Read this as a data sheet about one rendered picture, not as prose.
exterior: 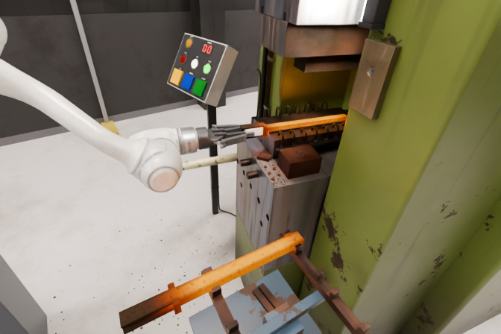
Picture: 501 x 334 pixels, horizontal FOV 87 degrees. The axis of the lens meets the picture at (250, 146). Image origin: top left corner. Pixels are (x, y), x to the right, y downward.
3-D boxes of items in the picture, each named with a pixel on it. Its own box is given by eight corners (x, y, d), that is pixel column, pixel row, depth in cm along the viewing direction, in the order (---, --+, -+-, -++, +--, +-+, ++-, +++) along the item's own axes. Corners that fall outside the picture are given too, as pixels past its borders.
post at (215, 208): (212, 215, 192) (206, 64, 133) (212, 211, 195) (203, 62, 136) (218, 213, 193) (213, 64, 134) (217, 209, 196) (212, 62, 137)
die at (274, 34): (283, 58, 76) (287, 22, 71) (258, 43, 92) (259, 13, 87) (396, 52, 89) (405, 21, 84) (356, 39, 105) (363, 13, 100)
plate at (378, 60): (370, 120, 64) (394, 47, 55) (347, 105, 71) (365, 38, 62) (377, 118, 65) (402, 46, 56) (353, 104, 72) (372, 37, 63)
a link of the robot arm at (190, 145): (182, 160, 86) (200, 157, 88) (179, 136, 81) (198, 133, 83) (178, 145, 93) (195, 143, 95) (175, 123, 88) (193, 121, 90)
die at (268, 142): (272, 159, 96) (274, 139, 91) (253, 132, 111) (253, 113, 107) (366, 142, 108) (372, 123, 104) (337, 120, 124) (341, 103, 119)
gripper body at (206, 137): (194, 142, 94) (220, 138, 97) (199, 155, 88) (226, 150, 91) (193, 123, 90) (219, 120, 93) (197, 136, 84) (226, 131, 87)
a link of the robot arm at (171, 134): (178, 150, 94) (183, 166, 83) (131, 157, 89) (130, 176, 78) (174, 121, 90) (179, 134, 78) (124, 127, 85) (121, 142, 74)
